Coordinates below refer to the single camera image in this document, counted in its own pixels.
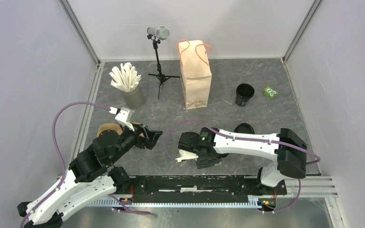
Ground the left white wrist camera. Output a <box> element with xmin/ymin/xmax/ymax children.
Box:
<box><xmin>109</xmin><ymin>107</ymin><xmax>135</xmax><ymax>132</ymax></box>

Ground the microphone on black tripod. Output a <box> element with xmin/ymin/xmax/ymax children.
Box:
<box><xmin>146</xmin><ymin>25</ymin><xmax>180</xmax><ymax>99</ymax></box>

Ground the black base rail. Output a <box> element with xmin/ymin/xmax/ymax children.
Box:
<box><xmin>131</xmin><ymin>175</ymin><xmax>287</xmax><ymax>203</ymax></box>

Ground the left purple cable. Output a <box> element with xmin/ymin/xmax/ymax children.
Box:
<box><xmin>19</xmin><ymin>101</ymin><xmax>152</xmax><ymax>228</ymax></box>

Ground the green toy block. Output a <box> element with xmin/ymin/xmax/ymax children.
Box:
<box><xmin>263</xmin><ymin>86</ymin><xmax>279</xmax><ymax>99</ymax></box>

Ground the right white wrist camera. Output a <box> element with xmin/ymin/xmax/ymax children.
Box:
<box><xmin>175</xmin><ymin>149</ymin><xmax>198</xmax><ymax>162</ymax></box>

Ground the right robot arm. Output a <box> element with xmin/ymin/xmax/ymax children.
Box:
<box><xmin>176</xmin><ymin>127</ymin><xmax>307</xmax><ymax>194</ymax></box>

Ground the brown paper takeout bag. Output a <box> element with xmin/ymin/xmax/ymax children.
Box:
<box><xmin>177</xmin><ymin>39</ymin><xmax>212</xmax><ymax>110</ymax></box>

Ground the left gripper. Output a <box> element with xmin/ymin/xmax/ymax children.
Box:
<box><xmin>108</xmin><ymin>120</ymin><xmax>163</xmax><ymax>164</ymax></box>

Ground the brown cardboard cup carrier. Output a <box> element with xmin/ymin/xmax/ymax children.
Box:
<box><xmin>97</xmin><ymin>123</ymin><xmax>144</xmax><ymax>139</ymax></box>

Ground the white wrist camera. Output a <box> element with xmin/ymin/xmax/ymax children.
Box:
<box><xmin>109</xmin><ymin>107</ymin><xmax>135</xmax><ymax>132</ymax></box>
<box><xmin>175</xmin><ymin>149</ymin><xmax>198</xmax><ymax>162</ymax></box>

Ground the grey cup holding straws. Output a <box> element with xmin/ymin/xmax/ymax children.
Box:
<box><xmin>121</xmin><ymin>85</ymin><xmax>145</xmax><ymax>109</ymax></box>

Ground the bundle of white wrapped straws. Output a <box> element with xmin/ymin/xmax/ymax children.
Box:
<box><xmin>109</xmin><ymin>62</ymin><xmax>141</xmax><ymax>93</ymax></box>

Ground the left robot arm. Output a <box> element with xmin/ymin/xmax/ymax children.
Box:
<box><xmin>17</xmin><ymin>123</ymin><xmax>163</xmax><ymax>228</ymax></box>

